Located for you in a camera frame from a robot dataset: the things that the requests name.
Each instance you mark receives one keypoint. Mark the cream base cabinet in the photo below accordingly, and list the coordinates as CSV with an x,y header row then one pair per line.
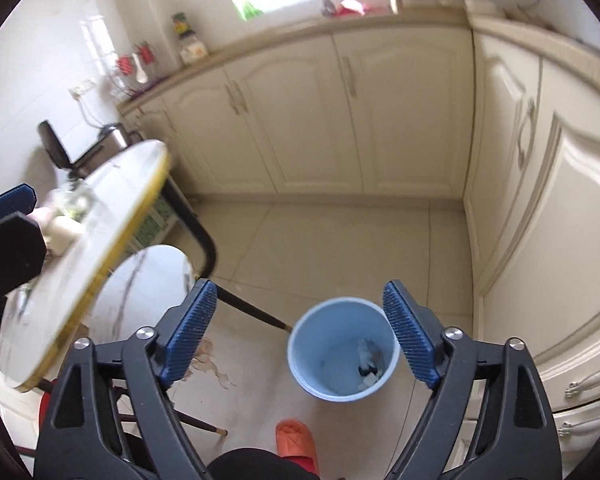
x,y
555,240
305,120

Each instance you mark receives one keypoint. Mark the glass jar yellow lid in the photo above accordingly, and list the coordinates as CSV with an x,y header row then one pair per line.
x,y
192,45

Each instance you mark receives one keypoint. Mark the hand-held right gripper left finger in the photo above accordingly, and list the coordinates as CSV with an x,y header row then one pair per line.
x,y
190,330

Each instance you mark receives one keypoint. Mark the white plastic spoon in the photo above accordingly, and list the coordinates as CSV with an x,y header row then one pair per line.
x,y
141,71

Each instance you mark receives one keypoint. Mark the red cloth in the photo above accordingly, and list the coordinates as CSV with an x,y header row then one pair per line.
x,y
357,6

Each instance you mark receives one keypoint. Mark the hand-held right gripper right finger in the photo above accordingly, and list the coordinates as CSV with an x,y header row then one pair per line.
x,y
410,335

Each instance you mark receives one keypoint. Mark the small round marble table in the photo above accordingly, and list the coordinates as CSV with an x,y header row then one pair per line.
x,y
140,280

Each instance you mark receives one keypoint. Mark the white wall outlet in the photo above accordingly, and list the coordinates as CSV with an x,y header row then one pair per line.
x,y
81,88

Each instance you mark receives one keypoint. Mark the red stool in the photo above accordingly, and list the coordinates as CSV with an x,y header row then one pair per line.
x,y
45,410

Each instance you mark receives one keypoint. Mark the blue plastic bin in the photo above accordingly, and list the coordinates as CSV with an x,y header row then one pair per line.
x,y
330,360

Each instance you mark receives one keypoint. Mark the person's dark trouser leg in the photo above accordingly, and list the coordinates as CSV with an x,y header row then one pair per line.
x,y
255,467

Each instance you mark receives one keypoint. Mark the green bottle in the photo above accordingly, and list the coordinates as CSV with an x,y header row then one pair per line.
x,y
250,9

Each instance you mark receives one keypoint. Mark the steel electric griddle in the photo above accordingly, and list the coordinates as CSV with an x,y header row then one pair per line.
x,y
112,137

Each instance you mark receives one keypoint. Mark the green patterned box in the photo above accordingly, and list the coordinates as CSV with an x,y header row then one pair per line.
x,y
150,225

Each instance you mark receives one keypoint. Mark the clear glass cup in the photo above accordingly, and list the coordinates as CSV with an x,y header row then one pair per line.
x,y
76,200

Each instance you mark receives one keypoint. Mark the gold-rimmed round marble table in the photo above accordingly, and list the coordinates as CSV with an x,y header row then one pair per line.
x,y
110,195

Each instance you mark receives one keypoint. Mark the orange slipper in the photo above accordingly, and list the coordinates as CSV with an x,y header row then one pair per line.
x,y
295,440

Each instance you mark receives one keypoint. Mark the white round object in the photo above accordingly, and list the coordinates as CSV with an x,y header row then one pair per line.
x,y
62,232

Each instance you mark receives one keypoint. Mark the white paper scraps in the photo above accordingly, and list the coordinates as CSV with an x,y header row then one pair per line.
x,y
370,367

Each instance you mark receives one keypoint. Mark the beige countertop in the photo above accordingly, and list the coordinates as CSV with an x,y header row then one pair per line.
x,y
280,32

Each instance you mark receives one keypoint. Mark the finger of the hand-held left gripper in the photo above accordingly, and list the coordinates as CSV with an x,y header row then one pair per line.
x,y
7,204
10,255

